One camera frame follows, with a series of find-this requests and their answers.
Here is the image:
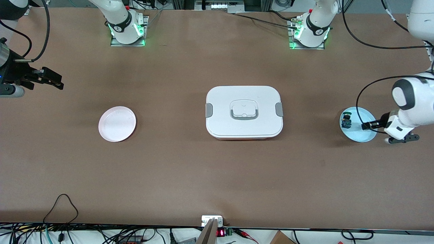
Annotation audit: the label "small white box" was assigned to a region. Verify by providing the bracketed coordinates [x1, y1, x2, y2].
[202, 216, 223, 227]

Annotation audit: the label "white power strip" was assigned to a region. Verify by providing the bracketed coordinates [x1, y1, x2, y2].
[203, 1, 245, 11]

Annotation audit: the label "tangled black cables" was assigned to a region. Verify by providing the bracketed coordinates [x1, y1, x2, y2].
[0, 222, 204, 244]

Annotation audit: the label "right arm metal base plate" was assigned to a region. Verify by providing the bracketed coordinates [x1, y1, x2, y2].
[110, 15, 150, 47]

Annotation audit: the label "short black table cable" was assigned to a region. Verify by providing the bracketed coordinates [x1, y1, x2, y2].
[270, 10, 297, 21]

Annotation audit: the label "long black table cable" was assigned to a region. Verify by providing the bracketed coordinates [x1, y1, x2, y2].
[233, 13, 298, 29]

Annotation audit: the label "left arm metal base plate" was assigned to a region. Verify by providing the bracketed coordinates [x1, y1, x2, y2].
[288, 19, 326, 50]

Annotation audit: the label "orange black device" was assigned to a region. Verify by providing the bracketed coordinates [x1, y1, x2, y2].
[117, 236, 144, 244]

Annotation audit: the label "black cable loop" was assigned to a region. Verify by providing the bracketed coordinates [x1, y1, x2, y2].
[341, 230, 374, 240]

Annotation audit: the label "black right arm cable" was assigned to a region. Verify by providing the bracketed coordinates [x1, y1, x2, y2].
[0, 0, 51, 63]

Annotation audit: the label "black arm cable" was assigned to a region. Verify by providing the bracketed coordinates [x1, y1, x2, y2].
[0, 0, 51, 63]
[342, 0, 434, 134]

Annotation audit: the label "grey lunch box handle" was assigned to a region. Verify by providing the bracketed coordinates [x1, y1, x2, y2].
[230, 100, 259, 120]

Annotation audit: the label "looped thin black cable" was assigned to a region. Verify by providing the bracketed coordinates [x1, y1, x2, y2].
[43, 194, 79, 225]

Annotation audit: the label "perforated aluminium rail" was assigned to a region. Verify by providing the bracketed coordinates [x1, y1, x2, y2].
[426, 41, 434, 72]

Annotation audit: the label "brown cardboard piece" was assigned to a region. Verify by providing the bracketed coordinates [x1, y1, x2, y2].
[270, 230, 296, 244]

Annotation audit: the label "red clip lead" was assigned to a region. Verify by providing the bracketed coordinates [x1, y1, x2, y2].
[234, 228, 259, 244]

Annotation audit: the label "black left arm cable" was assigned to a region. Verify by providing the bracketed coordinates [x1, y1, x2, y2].
[342, 0, 434, 134]

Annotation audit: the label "light blue round plate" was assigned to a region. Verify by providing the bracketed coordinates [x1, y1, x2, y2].
[339, 107, 378, 143]

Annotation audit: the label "aluminium frame structure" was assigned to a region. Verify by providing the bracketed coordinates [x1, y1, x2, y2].
[171, 0, 273, 14]

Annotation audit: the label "green push button switch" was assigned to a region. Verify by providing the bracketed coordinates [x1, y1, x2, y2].
[341, 111, 353, 129]

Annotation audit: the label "pink round plate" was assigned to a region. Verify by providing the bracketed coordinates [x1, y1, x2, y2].
[98, 106, 137, 142]

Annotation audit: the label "aluminium bar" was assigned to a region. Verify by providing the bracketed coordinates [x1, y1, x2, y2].
[196, 219, 218, 244]

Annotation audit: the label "white lunch box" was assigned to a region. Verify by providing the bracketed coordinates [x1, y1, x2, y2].
[205, 85, 284, 140]

